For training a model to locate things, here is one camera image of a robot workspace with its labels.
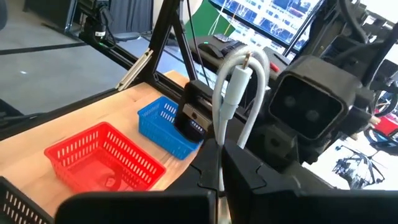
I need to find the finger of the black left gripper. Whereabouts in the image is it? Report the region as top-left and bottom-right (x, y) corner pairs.
(248, 123), (302, 172)
(173, 79), (216, 144)

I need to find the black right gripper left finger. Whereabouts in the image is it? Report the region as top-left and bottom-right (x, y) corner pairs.
(55, 138), (221, 224)

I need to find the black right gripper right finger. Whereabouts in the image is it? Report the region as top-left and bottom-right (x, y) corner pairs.
(221, 139), (398, 224)

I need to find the white USB cable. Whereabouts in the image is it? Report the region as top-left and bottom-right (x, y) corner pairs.
(212, 45), (271, 194)

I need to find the black computer mouse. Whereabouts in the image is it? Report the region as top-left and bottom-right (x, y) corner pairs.
(198, 42), (224, 59)

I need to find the blue plastic basket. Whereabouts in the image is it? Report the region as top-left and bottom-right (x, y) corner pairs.
(137, 95), (205, 161)

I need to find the black keyboard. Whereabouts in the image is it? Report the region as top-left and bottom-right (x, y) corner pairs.
(220, 39), (247, 57)

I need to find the smartphone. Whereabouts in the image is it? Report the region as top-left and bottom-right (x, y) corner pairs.
(213, 33), (233, 43)

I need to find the green board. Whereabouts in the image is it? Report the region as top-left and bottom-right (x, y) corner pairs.
(185, 0), (236, 40)

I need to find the red plastic basket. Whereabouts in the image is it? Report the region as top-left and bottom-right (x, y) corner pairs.
(44, 121), (167, 194)

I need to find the computer monitor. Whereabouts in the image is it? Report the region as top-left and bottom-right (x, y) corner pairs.
(208, 0), (324, 52)

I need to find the black plastic basket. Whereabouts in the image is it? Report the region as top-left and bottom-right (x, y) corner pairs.
(0, 175), (56, 224)

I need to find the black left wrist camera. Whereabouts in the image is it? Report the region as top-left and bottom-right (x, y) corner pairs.
(268, 55), (376, 141)

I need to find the silver aluminium bracket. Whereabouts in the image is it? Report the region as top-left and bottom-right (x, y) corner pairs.
(115, 48), (155, 91)

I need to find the black camera on mount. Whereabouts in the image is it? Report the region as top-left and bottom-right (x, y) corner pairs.
(77, 0), (118, 50)

